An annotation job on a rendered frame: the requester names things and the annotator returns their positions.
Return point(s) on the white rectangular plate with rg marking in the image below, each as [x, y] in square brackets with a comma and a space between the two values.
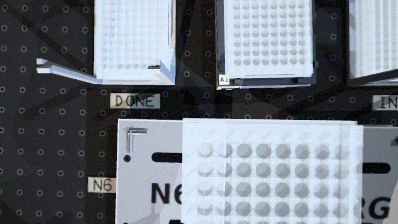
[380, 174]

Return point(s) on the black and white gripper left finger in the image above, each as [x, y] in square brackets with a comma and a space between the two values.
[172, 221]

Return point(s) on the white rectangular plate nest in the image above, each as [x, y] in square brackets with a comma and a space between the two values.
[149, 171]

